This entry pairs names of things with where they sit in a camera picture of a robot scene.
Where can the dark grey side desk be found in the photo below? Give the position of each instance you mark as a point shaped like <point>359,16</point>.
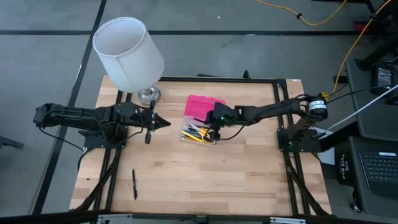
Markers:
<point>363,124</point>

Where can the clear supply box pink lid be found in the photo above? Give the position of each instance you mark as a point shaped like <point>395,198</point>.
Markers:
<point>197,107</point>

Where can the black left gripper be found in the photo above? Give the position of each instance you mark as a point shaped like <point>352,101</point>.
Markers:
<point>133,114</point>

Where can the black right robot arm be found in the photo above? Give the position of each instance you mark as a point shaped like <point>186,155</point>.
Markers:
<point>273,110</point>

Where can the dark grey floor bar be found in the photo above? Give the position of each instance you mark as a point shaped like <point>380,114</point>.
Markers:
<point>11,142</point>

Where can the white paper sheet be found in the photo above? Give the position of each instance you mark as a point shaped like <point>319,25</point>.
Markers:
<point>328,157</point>

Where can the black power adapter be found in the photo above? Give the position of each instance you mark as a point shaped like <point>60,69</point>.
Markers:
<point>384,77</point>

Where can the black tote bag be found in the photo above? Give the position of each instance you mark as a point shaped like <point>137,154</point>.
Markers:
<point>345,168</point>

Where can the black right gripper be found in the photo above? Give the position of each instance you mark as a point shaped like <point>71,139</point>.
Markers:
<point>224,113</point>

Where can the black crossbar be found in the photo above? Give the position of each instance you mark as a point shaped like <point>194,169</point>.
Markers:
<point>46,217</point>

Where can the white shade silver table lamp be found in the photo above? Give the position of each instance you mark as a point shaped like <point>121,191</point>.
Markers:
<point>127,53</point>

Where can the black laptop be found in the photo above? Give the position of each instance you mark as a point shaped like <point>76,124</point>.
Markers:
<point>379,168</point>

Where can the black marker pen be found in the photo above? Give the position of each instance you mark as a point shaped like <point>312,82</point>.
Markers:
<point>134,185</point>

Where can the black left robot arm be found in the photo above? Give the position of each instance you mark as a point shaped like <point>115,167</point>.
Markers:
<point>84,113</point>

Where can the black aluminium table frame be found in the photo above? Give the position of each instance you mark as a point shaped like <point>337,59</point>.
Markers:
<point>217,79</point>

